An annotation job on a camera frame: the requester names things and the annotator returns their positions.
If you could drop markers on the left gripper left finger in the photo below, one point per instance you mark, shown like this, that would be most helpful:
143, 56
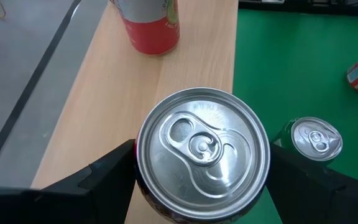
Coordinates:
104, 193

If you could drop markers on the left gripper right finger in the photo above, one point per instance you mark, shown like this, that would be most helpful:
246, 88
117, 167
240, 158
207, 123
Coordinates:
306, 199

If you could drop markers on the red Coca-Cola can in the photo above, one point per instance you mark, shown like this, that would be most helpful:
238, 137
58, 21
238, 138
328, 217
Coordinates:
202, 155

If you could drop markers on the white pink soda can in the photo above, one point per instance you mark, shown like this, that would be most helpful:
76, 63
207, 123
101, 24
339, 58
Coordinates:
154, 34

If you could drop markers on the green Sprite can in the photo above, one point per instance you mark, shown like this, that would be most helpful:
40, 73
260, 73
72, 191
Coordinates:
317, 138

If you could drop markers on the green table mat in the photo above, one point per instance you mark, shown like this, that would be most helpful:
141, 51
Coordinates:
291, 77

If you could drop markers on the wooden shelf black metal frame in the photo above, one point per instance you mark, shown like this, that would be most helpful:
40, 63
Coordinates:
104, 109

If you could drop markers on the black metal table frame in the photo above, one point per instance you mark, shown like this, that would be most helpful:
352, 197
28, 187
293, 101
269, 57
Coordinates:
291, 6

